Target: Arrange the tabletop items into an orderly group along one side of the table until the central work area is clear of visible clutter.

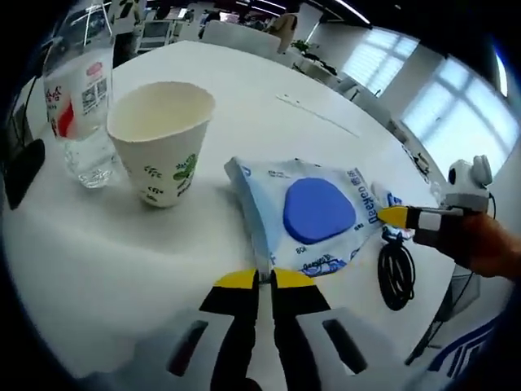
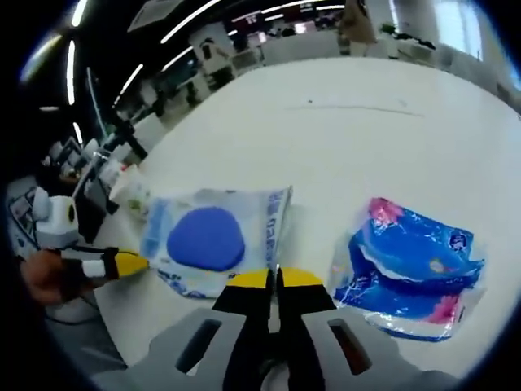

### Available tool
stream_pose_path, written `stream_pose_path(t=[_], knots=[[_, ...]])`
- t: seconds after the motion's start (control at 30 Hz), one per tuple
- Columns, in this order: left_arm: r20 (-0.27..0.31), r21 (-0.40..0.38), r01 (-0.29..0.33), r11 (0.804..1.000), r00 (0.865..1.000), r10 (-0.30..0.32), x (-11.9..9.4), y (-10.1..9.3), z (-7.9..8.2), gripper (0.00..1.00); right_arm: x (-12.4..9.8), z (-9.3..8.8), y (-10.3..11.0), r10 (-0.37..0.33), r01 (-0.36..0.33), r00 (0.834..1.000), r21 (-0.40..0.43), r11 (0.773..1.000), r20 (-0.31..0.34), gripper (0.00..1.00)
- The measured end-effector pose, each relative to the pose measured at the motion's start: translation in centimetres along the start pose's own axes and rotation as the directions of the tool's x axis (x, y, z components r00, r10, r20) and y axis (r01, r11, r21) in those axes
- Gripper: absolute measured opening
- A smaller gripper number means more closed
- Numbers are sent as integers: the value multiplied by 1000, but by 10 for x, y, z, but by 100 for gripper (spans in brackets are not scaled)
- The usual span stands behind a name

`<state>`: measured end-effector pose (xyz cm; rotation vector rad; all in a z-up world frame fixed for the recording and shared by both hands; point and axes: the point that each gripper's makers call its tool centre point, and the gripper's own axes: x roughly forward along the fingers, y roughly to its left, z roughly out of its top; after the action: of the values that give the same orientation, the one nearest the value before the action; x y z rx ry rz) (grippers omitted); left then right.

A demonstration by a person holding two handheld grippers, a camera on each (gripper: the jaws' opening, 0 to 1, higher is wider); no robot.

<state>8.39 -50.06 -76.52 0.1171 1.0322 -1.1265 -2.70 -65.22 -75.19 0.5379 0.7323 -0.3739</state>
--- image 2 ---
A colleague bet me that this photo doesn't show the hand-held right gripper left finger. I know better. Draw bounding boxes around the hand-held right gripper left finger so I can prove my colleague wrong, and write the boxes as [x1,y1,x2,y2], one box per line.
[91,268,274,391]

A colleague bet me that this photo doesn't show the person's left hand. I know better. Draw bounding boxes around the person's left hand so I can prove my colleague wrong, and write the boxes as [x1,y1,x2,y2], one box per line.
[23,248,87,305]

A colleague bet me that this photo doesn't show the black laptop stand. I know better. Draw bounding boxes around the black laptop stand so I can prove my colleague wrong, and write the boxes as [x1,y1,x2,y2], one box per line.
[107,117,150,162]

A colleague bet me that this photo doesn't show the wet wipes pack blue lid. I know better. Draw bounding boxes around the wet wipes pack blue lid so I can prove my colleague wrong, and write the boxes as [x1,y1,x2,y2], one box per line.
[139,185,294,301]

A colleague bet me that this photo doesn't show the blue tissue pack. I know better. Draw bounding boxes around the blue tissue pack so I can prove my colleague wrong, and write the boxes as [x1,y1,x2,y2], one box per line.
[330,197,488,342]

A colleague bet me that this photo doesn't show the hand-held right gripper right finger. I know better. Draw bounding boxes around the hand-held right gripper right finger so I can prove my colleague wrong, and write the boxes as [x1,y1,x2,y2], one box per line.
[278,267,408,391]

